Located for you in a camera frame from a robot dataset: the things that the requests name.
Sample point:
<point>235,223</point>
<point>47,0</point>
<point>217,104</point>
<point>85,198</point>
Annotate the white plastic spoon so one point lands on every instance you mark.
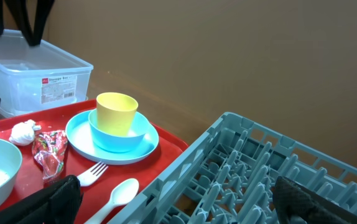
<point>122,194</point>

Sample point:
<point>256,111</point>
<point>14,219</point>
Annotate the light blue bowl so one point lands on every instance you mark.
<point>135,136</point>

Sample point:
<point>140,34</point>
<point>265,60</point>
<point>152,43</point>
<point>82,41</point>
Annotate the white tissue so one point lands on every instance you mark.
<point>23,133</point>

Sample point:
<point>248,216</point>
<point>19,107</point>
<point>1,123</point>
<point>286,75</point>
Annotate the clear plastic storage box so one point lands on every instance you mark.
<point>38,78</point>

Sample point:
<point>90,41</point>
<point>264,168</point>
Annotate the yellow plastic cup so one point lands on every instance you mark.
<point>115,112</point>

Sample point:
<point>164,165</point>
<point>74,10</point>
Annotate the white plastic fork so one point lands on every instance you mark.
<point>91,175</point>

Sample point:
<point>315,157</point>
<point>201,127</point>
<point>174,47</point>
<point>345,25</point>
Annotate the light blue plate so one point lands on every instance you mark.
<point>78,132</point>

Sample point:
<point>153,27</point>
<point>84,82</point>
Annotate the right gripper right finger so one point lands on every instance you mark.
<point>294,202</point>

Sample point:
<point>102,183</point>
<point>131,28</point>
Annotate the red plastic tray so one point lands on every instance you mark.
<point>29,178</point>

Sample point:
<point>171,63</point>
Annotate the red candy wrapper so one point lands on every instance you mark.
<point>48,150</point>

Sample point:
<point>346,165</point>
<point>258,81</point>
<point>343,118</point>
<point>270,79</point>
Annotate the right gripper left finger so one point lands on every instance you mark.
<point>56,204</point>

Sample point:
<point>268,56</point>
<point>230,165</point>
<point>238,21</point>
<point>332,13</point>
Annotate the grey dishwasher rack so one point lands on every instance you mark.
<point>227,176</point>

